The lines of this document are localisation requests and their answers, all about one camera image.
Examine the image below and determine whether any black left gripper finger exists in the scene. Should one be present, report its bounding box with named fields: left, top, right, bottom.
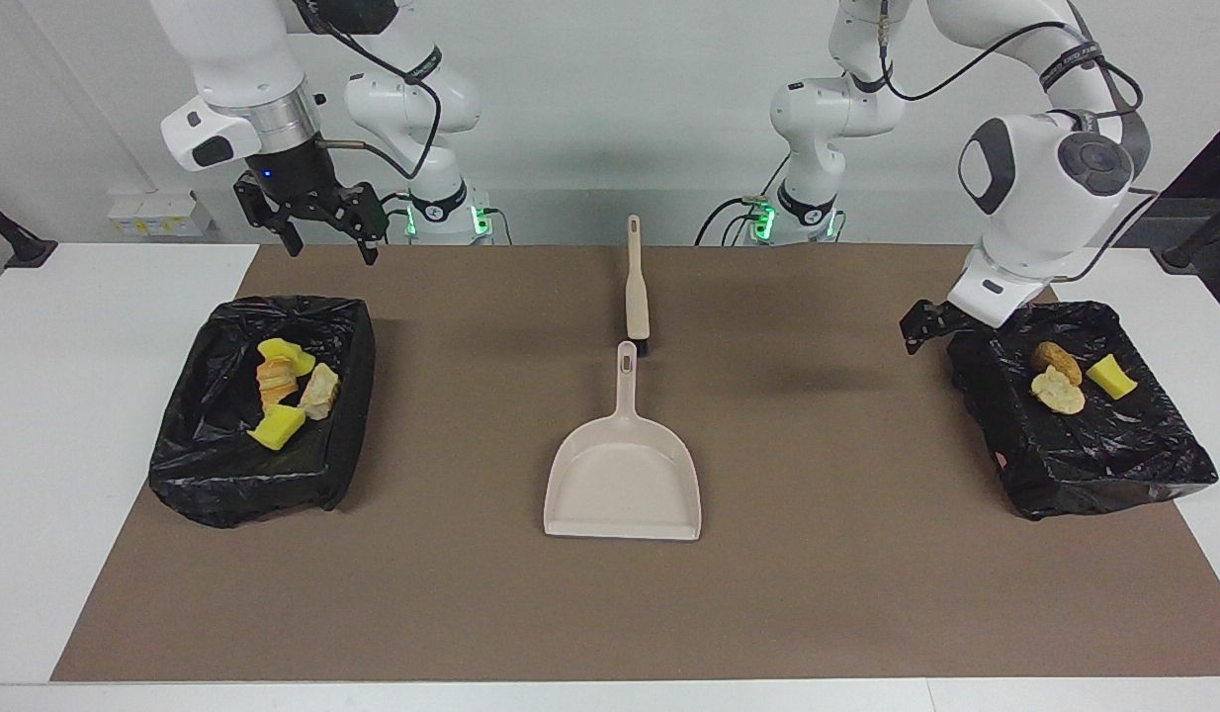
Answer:
left=900, top=302, right=949, bottom=356

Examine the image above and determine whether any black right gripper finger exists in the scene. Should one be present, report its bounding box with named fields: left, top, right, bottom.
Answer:
left=232, top=174, right=305, bottom=259
left=331, top=182, right=391, bottom=266

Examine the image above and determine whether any brown oval toy bread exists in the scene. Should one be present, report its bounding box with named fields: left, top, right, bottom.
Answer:
left=1029, top=341, right=1084, bottom=387

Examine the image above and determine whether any small torn croissant piece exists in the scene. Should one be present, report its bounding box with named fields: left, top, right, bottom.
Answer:
left=1029, top=366, right=1088, bottom=416

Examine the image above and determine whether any notched yellow sponge piece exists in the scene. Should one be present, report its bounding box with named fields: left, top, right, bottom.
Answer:
left=257, top=337, right=317, bottom=378

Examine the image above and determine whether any orange striped toy croissant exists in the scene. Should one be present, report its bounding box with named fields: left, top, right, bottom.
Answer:
left=256, top=357, right=299, bottom=406

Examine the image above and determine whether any yellow sponge wedge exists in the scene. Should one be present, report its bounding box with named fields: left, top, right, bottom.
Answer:
left=1085, top=356, right=1140, bottom=401

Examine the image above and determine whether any pale torn bread chunk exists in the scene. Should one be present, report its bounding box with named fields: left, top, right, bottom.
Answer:
left=299, top=362, right=341, bottom=421

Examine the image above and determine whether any beige hand brush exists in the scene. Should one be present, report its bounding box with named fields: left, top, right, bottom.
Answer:
left=624, top=215, right=654, bottom=358

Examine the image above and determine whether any beige plastic dustpan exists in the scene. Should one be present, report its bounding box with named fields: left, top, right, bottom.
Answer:
left=543, top=341, right=703, bottom=542

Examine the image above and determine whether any black bagged bin pink mark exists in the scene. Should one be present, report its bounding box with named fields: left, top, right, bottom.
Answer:
left=946, top=301, right=1220, bottom=522

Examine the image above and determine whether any black stand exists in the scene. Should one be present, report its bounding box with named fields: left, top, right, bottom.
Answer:
left=1161, top=193, right=1220, bottom=273
left=0, top=190, right=57, bottom=269

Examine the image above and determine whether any brown table mat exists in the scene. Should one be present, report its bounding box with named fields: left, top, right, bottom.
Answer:
left=51, top=244, right=1220, bottom=683

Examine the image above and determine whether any white wall power strip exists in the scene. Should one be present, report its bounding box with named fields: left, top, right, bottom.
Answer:
left=108, top=190, right=214, bottom=238

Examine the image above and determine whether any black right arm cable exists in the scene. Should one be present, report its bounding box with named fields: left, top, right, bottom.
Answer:
left=308, top=0, right=445, bottom=183

